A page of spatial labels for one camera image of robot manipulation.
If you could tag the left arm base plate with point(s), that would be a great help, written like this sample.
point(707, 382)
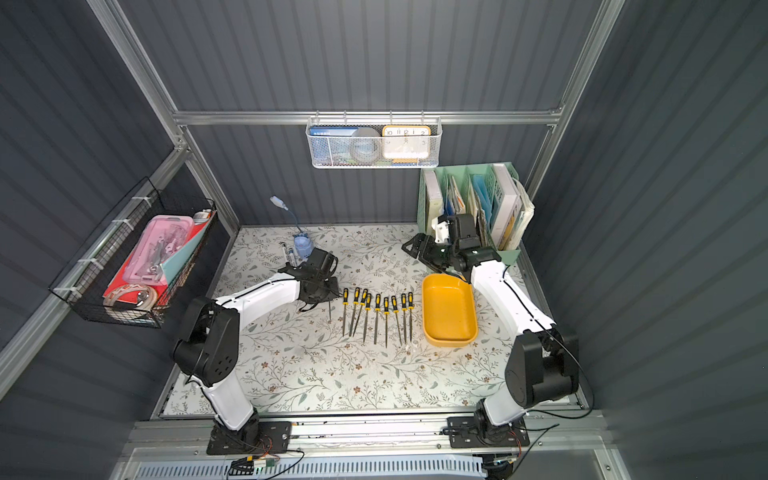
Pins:
point(261, 438)

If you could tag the clear tape roll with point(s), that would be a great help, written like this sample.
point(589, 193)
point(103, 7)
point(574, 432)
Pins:
point(134, 296)

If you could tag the yellow white clock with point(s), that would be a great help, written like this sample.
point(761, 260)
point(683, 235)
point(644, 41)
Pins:
point(406, 143)

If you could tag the pink plastic tool case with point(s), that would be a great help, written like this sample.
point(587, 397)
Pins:
point(162, 238)

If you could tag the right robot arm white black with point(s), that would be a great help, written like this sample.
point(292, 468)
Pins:
point(543, 363)

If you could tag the blue box in basket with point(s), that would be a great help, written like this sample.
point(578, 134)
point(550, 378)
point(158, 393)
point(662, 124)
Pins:
point(326, 142)

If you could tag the red folder in basket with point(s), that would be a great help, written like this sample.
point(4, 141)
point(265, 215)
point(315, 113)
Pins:
point(176, 264)

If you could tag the yellow storage tray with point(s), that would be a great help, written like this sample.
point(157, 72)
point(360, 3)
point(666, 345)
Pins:
point(448, 311)

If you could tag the black wire side basket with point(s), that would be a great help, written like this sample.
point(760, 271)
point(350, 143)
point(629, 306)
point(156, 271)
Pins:
point(83, 286)

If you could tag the blue desk lamp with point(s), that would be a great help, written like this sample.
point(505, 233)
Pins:
point(303, 245)

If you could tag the yellow black file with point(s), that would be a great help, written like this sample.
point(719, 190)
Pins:
point(386, 311)
point(361, 306)
point(356, 299)
point(395, 309)
point(345, 302)
point(377, 309)
point(404, 304)
point(410, 300)
point(368, 301)

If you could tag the grey tape roll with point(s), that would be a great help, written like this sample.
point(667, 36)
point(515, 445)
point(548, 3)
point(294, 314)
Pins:
point(365, 145)

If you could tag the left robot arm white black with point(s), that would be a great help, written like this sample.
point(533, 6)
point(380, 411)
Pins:
point(207, 348)

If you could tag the white book in organizer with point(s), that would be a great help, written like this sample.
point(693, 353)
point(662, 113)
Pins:
point(506, 205)

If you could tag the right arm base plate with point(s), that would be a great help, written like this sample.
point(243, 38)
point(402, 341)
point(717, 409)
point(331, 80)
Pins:
point(467, 432)

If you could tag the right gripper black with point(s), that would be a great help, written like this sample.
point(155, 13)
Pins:
point(424, 249)

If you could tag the black marker pen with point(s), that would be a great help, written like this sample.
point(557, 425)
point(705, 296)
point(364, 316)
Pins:
point(286, 253)

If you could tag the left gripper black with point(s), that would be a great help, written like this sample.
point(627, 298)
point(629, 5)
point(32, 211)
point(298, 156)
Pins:
point(322, 288)

